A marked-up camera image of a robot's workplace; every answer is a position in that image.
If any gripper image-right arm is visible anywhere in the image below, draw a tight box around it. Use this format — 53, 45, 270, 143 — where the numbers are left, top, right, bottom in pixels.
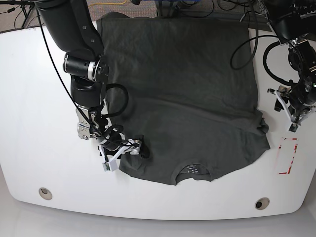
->
267, 86, 316, 123

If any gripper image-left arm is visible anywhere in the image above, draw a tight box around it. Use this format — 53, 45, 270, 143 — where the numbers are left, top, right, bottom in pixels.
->
98, 133, 150, 160

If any dark grey T-shirt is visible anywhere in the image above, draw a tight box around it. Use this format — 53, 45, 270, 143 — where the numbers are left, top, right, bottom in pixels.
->
97, 12, 270, 185

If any red tape rectangle marking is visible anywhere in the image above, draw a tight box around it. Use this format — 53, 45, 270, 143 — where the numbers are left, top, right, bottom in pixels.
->
276, 138, 298, 175

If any black tripod stand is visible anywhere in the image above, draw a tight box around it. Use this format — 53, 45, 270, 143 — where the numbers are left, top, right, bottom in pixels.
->
0, 0, 36, 32

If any wrist camera on image-right arm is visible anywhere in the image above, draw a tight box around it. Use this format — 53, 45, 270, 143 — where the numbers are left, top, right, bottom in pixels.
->
288, 122, 301, 133

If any wrist camera on image-left arm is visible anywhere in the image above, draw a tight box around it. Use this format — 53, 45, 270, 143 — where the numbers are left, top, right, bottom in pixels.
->
102, 160, 118, 172

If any right table cable grommet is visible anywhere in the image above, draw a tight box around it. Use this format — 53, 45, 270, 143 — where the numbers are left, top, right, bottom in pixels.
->
255, 197, 270, 210

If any table cable grommet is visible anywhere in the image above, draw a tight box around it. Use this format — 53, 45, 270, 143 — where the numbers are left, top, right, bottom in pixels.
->
39, 188, 53, 200
255, 197, 270, 210

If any left table cable grommet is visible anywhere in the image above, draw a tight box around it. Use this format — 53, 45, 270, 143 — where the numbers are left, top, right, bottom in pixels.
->
39, 188, 53, 200

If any grey metal frame background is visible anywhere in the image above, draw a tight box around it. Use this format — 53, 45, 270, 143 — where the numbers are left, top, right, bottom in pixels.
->
155, 0, 180, 18

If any yellow cable on floor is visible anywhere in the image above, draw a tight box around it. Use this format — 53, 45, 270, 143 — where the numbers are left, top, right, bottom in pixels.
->
88, 0, 128, 7

